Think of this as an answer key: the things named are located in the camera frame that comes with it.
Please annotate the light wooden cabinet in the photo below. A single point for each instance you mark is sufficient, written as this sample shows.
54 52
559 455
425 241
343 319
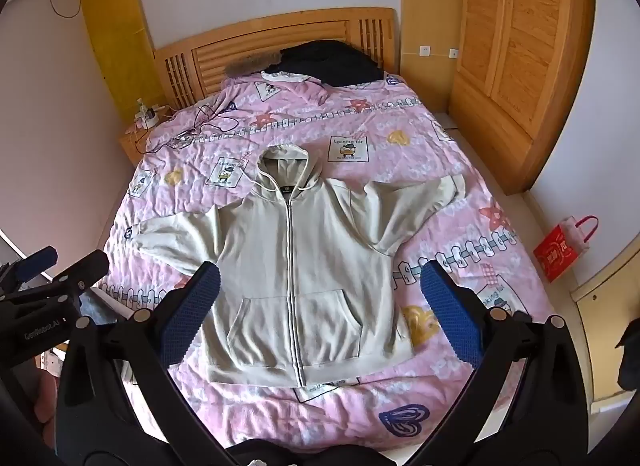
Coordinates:
605 291

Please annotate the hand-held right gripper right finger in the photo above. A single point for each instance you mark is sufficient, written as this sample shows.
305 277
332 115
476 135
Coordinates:
452 316

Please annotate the pink printed quilt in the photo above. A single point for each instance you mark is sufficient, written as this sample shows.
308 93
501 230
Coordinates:
380 110

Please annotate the cream zip hoodie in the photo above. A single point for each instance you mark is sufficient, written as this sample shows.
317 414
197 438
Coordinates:
280 256

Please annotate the wooden bed headboard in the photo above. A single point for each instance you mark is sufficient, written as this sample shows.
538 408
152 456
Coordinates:
215 53

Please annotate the black fur-trimmed jacket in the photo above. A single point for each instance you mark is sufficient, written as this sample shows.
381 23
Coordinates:
325 63

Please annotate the dark cloth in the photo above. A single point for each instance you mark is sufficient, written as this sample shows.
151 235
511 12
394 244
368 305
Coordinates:
631 351

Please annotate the red gift bag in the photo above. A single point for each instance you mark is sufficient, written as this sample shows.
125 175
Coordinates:
560 256

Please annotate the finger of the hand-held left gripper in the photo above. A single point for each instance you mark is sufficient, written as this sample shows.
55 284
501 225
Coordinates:
36 263
85 270

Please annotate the wooden nightstand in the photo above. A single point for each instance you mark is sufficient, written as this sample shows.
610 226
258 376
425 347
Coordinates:
131 145

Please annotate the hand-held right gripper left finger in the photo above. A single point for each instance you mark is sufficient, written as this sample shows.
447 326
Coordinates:
192 311

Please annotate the yellow wooden wall panel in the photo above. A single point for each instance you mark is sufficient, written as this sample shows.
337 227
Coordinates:
430 5
115 20

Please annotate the wooden wardrobe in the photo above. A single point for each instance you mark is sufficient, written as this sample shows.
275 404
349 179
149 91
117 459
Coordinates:
525 45

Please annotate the white power strip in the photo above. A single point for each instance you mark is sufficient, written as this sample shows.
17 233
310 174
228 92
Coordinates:
150 118

